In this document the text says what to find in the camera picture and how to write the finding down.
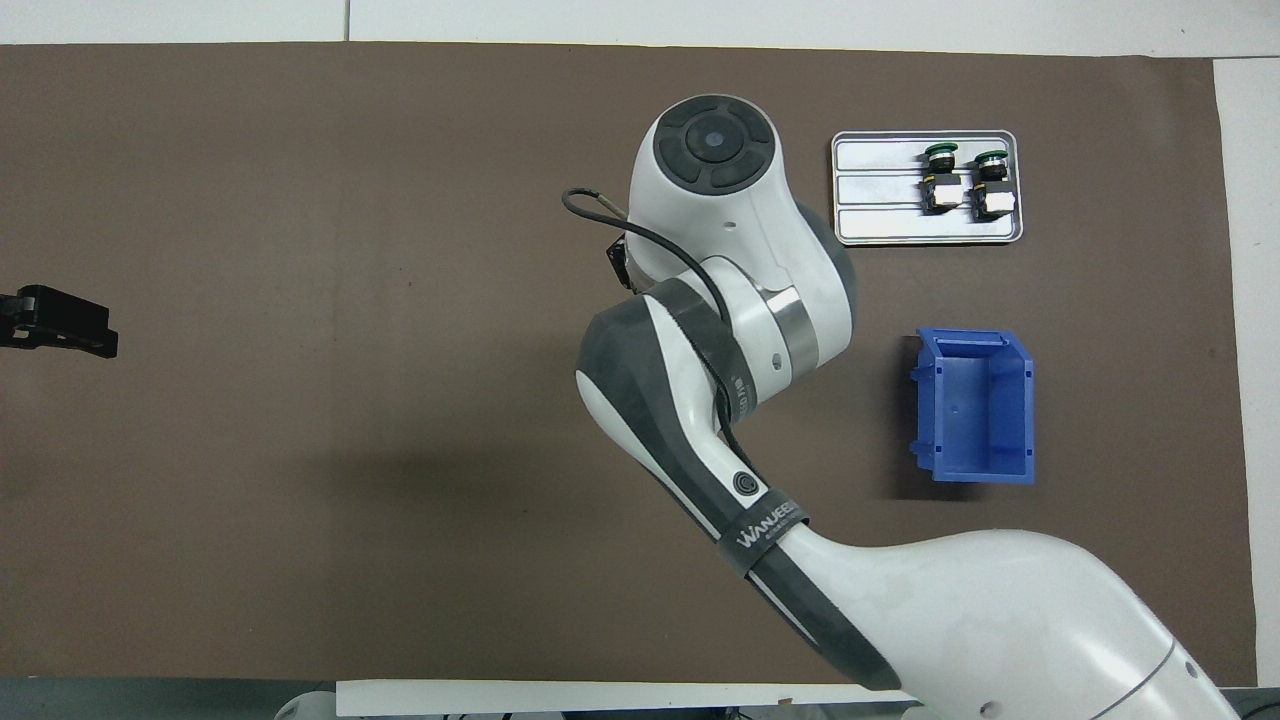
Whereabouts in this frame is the brown table mat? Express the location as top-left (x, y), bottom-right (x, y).
top-left (0, 42), bottom-right (1259, 687)

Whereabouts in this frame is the grey metal tray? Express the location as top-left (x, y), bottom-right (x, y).
top-left (830, 130), bottom-right (1024, 247)

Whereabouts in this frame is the blue plastic bin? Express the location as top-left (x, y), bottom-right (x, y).
top-left (908, 328), bottom-right (1037, 486)

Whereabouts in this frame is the green push button switch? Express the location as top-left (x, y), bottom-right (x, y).
top-left (918, 143), bottom-right (963, 215)
top-left (970, 150), bottom-right (1019, 223)

